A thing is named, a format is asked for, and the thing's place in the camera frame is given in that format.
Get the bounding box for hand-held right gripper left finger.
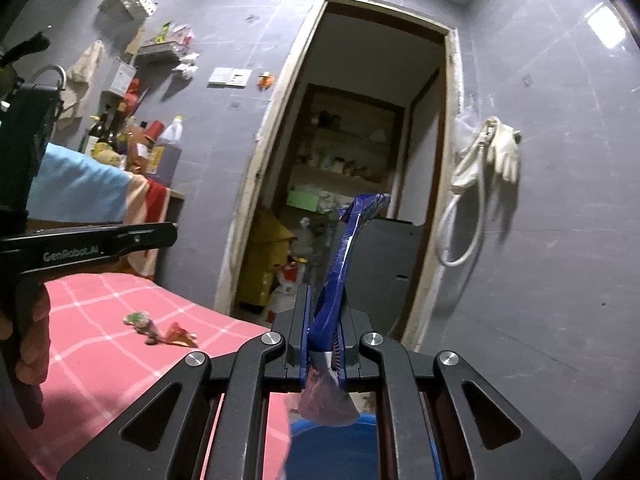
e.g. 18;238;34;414
55;284;313;480

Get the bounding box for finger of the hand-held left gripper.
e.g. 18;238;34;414
114;221;179;256

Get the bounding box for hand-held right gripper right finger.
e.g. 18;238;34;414
340;307;583;480

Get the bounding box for dark blue snack wrapper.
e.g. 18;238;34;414
299;192;392;428

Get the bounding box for pale wrapper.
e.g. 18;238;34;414
124;311;161;346

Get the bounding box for small orange wrapper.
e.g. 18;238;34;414
162;321;200;348

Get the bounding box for blue plastic bucket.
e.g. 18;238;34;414
287;412;381;480

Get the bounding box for person's left hand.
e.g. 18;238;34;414
14;286;52;387

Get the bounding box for red striped cloth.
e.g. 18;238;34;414
122;172;171;278

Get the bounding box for red and white plastic bag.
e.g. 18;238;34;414
265;257;308;323

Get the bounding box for yellow bag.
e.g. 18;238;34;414
239;205;296;311

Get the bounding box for large oil bottle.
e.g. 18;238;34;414
150;115;185;186

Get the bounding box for orange packet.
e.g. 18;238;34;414
125;125;156;173

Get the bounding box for clear plastic bags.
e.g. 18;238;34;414
292;215;336;261

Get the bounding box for grey washing machine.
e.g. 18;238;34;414
325;215;426;341

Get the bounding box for dark glass bottle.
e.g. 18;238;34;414
80;105;113;158
112;102;128;148

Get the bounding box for green box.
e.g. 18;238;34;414
286;185;326;212

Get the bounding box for red kitchen item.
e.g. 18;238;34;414
125;77;143;116

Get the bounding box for pink checked blanket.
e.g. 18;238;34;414
10;272;292;480

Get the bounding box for white utensil holder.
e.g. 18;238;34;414
102;57;137;98

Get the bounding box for white hanging plastic bag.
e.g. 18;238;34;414
172;52;201;81

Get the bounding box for beige hanging towel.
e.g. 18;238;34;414
56;40;105;121

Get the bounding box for metal faucet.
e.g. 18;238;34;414
30;64;67;91

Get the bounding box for wooden shelf unit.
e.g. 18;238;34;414
272;82;408;221

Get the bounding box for clear hanging plastic bag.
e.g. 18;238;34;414
452;105;483;153

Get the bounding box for cream rubber gloves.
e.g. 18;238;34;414
485;120;523;183

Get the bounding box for worn door frame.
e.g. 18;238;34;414
215;0;473;353

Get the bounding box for white hose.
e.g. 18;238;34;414
434;125;488;268

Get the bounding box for wall rack with packets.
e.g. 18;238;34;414
136;22;198;66

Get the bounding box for black pan handle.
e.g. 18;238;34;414
0;31;52;68

